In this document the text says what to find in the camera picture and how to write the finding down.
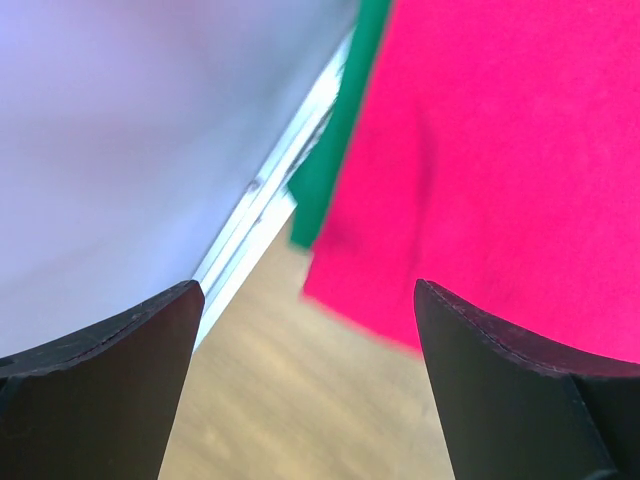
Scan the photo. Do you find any folded green t shirt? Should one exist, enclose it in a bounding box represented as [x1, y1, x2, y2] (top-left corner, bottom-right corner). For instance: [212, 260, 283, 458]
[288, 0, 392, 250]

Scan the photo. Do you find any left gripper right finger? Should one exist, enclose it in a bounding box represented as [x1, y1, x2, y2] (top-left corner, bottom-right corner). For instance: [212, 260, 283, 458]
[414, 280, 639, 479]

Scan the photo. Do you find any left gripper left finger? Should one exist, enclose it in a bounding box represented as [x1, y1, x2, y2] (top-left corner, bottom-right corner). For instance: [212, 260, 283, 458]
[1, 280, 204, 480]

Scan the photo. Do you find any aluminium rail frame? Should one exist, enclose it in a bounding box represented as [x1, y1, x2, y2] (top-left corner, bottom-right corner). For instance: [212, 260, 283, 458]
[193, 32, 353, 347]

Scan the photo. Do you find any pink t shirt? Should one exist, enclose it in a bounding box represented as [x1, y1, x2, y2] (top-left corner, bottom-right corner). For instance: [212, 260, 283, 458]
[304, 1, 639, 362]

